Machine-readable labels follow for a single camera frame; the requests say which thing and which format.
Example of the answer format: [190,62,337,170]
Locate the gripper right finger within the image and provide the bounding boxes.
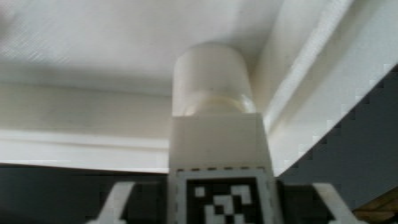
[312,183,367,224]

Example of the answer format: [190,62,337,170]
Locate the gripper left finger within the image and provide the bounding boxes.
[85,182,134,224]

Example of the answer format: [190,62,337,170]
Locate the white table leg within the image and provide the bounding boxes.
[166,43,284,224]

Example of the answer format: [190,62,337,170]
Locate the white square table top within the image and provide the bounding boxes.
[0,0,333,174]

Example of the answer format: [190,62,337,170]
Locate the white L-shaped obstacle fence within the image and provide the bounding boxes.
[252,0,398,173]

